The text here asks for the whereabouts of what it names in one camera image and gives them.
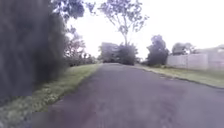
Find grey asphalt path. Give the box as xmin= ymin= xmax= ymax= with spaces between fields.
xmin=19 ymin=63 xmax=224 ymax=128

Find dark round tree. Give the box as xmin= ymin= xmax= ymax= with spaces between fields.
xmin=145 ymin=34 xmax=171 ymax=67

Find tree behind fence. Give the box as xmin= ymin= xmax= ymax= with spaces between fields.
xmin=171 ymin=42 xmax=196 ymax=56

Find wide grass verge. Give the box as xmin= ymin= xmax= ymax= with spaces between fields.
xmin=0 ymin=63 xmax=102 ymax=128

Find narrow grass strip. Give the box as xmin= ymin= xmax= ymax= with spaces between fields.
xmin=136 ymin=64 xmax=224 ymax=90

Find tall dark hedge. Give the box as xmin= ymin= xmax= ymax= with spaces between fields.
xmin=0 ymin=0 xmax=70 ymax=105

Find tall thin tree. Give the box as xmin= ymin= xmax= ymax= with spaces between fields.
xmin=98 ymin=0 xmax=150 ymax=48

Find dark bushes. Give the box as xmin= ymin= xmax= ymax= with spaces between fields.
xmin=97 ymin=42 xmax=140 ymax=66

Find group of small trees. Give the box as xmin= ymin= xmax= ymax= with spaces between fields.
xmin=64 ymin=31 xmax=98 ymax=67

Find pale panel fence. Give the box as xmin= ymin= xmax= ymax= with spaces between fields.
xmin=166 ymin=52 xmax=224 ymax=71

